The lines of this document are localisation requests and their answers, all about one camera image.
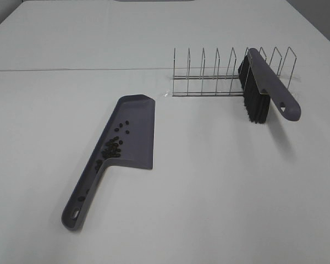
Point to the grey plastic dustpan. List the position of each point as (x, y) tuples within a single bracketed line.
[(137, 152)]

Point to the pile of coffee beans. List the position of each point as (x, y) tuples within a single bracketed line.
[(108, 146)]

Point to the grey brush black bristles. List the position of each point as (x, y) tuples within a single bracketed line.
[(261, 86)]

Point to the metal wire dish rack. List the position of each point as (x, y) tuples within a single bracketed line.
[(220, 77)]

